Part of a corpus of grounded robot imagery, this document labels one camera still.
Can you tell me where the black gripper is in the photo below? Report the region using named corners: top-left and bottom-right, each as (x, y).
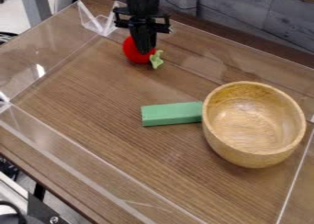
top-left (112, 0), bottom-right (171, 53)

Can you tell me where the red knitted strawberry fruit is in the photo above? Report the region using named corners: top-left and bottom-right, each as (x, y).
top-left (123, 36), bottom-right (164, 70)

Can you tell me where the green rectangular block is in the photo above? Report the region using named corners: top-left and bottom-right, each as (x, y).
top-left (141, 102), bottom-right (201, 127)

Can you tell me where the wooden bowl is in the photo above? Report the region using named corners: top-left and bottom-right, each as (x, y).
top-left (201, 81), bottom-right (306, 169)

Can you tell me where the clear acrylic corner bracket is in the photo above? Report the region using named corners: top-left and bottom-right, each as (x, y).
top-left (77, 1), bottom-right (117, 37)

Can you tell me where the grey metal post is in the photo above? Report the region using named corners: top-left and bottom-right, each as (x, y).
top-left (22, 0), bottom-right (52, 27)

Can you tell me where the black table clamp mount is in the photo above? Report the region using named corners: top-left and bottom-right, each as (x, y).
top-left (24, 194), bottom-right (69, 224)

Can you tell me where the black cable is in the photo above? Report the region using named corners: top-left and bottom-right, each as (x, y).
top-left (0, 200), bottom-right (28, 224)

